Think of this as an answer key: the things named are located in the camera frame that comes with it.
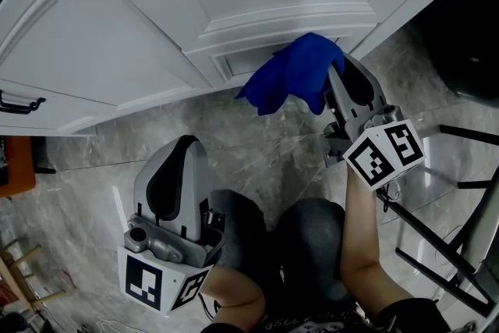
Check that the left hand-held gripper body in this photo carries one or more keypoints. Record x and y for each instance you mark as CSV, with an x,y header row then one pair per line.
x,y
144,280

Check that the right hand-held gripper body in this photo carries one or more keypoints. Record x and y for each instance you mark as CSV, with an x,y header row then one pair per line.
x,y
390,156

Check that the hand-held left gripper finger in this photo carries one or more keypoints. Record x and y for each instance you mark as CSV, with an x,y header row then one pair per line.
x,y
142,187
195,191

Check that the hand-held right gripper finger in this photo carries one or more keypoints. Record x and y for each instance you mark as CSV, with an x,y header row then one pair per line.
x,y
339,93
376,89

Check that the blue cloth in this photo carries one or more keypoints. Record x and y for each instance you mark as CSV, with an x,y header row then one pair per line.
x,y
296,70

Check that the person's right forearm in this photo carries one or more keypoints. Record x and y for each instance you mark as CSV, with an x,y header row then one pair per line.
x,y
362,238

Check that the person's left forearm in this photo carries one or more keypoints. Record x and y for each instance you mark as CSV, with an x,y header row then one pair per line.
x,y
230,292

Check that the red floor tape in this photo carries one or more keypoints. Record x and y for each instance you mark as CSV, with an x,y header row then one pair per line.
x,y
68,278

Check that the white cabinet door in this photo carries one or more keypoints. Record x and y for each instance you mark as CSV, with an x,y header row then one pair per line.
x,y
58,117
97,50

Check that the person's dark trousers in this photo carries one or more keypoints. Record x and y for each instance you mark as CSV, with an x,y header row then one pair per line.
x,y
308,238

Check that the grey chair black legs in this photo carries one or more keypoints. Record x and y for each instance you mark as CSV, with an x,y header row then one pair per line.
x,y
479,238

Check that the wooden stool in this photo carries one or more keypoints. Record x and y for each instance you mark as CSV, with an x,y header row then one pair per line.
x,y
19,273

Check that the orange sofa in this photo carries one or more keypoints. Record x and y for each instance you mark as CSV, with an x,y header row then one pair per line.
x,y
17,167

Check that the black white patterned cushion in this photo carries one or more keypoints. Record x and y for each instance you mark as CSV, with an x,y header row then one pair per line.
x,y
3,160

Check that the person's black printed top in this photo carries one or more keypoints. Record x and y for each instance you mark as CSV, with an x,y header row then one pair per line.
x,y
312,321

